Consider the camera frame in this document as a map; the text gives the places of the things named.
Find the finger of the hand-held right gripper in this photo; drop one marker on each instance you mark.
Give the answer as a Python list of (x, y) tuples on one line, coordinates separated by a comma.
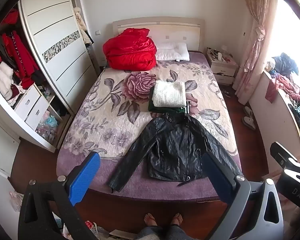
[(283, 153)]

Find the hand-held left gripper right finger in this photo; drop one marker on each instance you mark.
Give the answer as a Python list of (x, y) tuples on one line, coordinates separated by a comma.
[(217, 177)]

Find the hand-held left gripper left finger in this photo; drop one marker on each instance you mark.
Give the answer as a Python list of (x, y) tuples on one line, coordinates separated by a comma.
[(86, 177)]

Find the black leather jacket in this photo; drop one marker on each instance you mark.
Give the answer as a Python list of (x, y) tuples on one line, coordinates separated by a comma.
[(172, 150)]

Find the bagged pastel clothes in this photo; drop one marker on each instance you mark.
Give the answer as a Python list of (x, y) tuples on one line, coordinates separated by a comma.
[(48, 126)]

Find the pile of mixed clothes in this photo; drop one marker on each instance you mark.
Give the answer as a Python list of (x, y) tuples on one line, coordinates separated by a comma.
[(287, 80)]

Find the red hanging clothes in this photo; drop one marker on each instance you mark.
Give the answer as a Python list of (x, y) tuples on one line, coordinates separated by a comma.
[(21, 57)]

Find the grey slipper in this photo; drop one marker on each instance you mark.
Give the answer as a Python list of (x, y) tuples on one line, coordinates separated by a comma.
[(248, 123), (248, 110)]

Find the cream window ledge cabinet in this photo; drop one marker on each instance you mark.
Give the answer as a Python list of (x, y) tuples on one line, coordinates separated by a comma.
[(267, 110)]

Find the colourful floor clutter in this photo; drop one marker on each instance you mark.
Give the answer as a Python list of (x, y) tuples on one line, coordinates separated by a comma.
[(95, 231)]

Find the person's right foot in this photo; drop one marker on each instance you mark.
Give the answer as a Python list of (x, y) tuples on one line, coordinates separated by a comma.
[(176, 219)]

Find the person's foot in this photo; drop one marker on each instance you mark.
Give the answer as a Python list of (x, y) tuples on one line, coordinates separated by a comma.
[(150, 220), (176, 219)]

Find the pink plastic bag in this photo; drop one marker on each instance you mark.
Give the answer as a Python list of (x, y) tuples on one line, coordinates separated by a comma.
[(16, 201)]

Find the person's left foot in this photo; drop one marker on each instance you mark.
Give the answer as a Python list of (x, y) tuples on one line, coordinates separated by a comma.
[(150, 220)]

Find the white wardrobe drawer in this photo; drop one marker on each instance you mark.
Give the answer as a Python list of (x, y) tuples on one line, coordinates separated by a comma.
[(38, 112), (27, 100)]

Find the dark shoes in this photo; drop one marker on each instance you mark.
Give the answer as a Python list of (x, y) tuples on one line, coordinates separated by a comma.
[(226, 93)]

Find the person's grey trouser legs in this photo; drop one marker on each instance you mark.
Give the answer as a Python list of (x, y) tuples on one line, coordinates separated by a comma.
[(152, 233)]

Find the green striped-cuff garment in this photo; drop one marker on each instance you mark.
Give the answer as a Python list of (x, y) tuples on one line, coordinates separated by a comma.
[(162, 110)]

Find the white wardrobe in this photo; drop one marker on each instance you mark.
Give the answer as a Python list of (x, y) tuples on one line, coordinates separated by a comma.
[(5, 135)]

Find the white knitted sweater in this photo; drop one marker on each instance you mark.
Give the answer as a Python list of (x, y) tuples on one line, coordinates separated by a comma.
[(168, 93)]

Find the pink floral curtain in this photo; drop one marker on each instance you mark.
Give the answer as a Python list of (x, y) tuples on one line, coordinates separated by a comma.
[(255, 55)]

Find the white nightstand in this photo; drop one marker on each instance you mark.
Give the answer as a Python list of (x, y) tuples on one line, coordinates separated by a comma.
[(223, 70)]

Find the cluster of small toiletries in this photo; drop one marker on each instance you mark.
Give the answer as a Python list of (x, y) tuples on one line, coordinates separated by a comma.
[(218, 55)]

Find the white fluffy garment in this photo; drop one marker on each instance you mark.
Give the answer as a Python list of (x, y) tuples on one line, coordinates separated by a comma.
[(1, 77)]

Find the white pillow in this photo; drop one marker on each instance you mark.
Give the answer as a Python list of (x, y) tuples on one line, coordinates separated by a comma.
[(173, 51)]

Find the red quilt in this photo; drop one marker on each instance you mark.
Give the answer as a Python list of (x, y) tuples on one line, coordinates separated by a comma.
[(130, 50)]

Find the white wardrobe sliding door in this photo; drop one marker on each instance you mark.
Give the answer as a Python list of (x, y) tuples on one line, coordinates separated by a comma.
[(57, 30)]

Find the cream hanging garment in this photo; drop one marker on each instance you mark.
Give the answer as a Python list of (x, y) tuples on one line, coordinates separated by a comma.
[(82, 25)]

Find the bed with floral blanket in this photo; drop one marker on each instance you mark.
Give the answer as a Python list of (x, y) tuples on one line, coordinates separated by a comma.
[(165, 28)]

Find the white wall switch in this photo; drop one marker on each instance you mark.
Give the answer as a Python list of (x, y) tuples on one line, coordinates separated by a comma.
[(97, 32)]

